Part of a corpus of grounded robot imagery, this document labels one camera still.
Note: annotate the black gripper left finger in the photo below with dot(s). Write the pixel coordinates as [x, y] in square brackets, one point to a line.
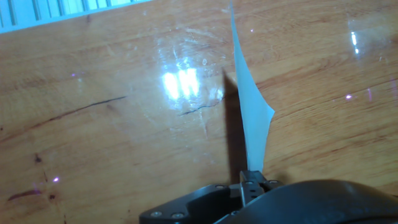
[186, 205]

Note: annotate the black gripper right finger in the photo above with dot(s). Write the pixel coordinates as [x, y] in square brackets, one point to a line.
[259, 186]

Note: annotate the white paper sheet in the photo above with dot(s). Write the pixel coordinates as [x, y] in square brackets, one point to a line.
[253, 124]

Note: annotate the glossy wooden board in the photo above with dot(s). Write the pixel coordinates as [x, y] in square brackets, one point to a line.
[93, 140]

